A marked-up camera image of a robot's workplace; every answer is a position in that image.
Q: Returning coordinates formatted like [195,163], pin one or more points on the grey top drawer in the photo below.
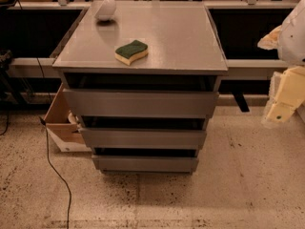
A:
[141,104]

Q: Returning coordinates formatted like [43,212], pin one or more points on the wooden box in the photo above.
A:
[63,127]

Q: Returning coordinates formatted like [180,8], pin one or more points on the grey drawer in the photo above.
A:
[151,164]
[143,138]
[141,104]

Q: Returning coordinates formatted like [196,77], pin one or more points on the grey drawer cabinet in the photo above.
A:
[183,56]

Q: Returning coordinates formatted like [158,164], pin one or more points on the grey bottom drawer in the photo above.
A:
[151,164]

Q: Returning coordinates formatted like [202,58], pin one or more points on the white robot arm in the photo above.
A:
[291,41]

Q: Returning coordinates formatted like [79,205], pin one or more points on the green yellow sponge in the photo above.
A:
[131,52]

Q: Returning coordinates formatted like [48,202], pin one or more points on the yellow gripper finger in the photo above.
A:
[286,95]
[270,40]

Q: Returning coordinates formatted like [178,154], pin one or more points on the white bowl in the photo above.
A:
[106,10]

